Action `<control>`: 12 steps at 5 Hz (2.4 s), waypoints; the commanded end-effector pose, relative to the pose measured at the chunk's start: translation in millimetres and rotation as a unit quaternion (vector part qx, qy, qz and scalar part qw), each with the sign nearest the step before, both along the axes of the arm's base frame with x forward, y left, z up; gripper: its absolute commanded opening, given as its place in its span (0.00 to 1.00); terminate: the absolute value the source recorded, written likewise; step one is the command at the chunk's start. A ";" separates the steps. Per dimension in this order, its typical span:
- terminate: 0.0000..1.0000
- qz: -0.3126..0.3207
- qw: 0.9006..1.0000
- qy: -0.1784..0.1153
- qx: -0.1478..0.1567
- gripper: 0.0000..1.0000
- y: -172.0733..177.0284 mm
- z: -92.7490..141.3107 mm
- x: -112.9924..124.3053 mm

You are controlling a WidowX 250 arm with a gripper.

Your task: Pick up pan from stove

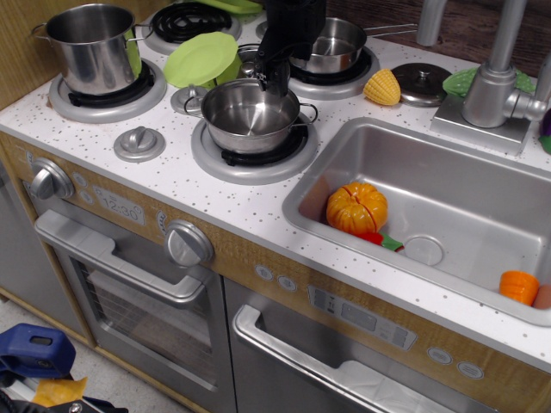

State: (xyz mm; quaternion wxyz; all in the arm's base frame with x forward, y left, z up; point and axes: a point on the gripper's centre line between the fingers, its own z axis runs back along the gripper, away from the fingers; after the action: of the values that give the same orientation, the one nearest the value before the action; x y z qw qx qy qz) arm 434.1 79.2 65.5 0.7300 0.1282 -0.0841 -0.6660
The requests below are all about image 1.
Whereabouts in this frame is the grey countertop knob front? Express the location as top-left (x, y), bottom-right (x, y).
top-left (114, 126), bottom-right (166, 163)

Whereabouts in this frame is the toy dishwasher door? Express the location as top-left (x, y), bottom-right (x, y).
top-left (222, 273), bottom-right (551, 413)

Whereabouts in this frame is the purple toy eggplant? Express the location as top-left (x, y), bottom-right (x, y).
top-left (538, 111), bottom-right (551, 154)

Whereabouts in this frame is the green plastic plate at back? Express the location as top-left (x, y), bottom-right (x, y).
top-left (193, 0), bottom-right (263, 15)

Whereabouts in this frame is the tall steel stock pot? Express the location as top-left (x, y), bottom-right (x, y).
top-left (31, 3), bottom-right (152, 96)

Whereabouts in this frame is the small orange toy piece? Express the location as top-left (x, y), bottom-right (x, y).
top-left (498, 270), bottom-right (540, 306)

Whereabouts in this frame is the light green plastic plate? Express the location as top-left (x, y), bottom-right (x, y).
top-left (164, 32), bottom-right (241, 89)

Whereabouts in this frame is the small steel two-handled pan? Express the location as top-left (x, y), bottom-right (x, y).
top-left (197, 78), bottom-right (319, 155)

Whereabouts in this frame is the silver oven knob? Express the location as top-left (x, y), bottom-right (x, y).
top-left (164, 219), bottom-right (214, 268)
top-left (29, 157), bottom-right (75, 200)

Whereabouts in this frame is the back right stove burner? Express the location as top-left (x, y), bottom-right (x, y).
top-left (255, 18), bottom-right (381, 102)

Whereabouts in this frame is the front left stove burner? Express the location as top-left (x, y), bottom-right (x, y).
top-left (48, 59), bottom-right (166, 124)

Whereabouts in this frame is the green toy leafy vegetable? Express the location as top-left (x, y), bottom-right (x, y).
top-left (443, 67), bottom-right (536, 97)

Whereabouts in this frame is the steel pot lid with knob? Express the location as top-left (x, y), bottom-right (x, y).
top-left (392, 63), bottom-right (451, 108)

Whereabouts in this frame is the grey toy sink basin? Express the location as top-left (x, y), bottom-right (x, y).
top-left (282, 118), bottom-right (550, 326)

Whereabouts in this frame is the red green toy strawberry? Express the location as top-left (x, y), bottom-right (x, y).
top-left (358, 232), bottom-right (404, 252)

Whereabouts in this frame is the right silver oven knob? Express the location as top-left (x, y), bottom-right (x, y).
top-left (164, 219), bottom-right (214, 268)

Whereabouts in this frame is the stove burner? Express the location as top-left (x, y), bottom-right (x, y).
top-left (191, 120), bottom-right (319, 186)
top-left (48, 59), bottom-right (166, 124)
top-left (255, 18), bottom-right (381, 102)

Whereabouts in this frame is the yellow toy corn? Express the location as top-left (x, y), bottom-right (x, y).
top-left (363, 69), bottom-right (401, 106)

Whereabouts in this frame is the grey countertop knob back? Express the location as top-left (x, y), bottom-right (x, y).
top-left (170, 85), bottom-right (208, 116)

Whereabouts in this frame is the toy oven door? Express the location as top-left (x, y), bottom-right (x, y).
top-left (32, 197), bottom-right (237, 412)

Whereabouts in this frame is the grey countertop knob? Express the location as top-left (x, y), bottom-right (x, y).
top-left (170, 85), bottom-right (208, 116)
top-left (114, 126), bottom-right (166, 163)

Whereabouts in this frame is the oven clock display panel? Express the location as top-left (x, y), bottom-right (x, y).
top-left (92, 186), bottom-right (145, 226)

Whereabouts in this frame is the steel saucepan with long handle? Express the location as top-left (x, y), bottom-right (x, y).
top-left (289, 17), bottom-right (418, 74)

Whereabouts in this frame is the blue plastic clamp tool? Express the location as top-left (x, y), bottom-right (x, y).
top-left (1, 324), bottom-right (76, 386)

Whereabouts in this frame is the left silver oven knob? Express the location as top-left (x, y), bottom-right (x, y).
top-left (29, 157), bottom-right (75, 200)

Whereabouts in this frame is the orange toy pumpkin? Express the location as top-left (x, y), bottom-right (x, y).
top-left (325, 182), bottom-right (388, 236)

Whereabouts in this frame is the silver toy faucet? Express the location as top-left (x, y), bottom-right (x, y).
top-left (430, 1), bottom-right (550, 155)

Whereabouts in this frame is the front right stove burner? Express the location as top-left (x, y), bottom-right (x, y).
top-left (191, 120), bottom-right (319, 186)

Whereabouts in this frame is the back left coil burner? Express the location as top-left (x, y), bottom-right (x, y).
top-left (143, 2), bottom-right (242, 55)

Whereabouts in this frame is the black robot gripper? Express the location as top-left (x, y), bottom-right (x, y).
top-left (255, 1), bottom-right (326, 97)

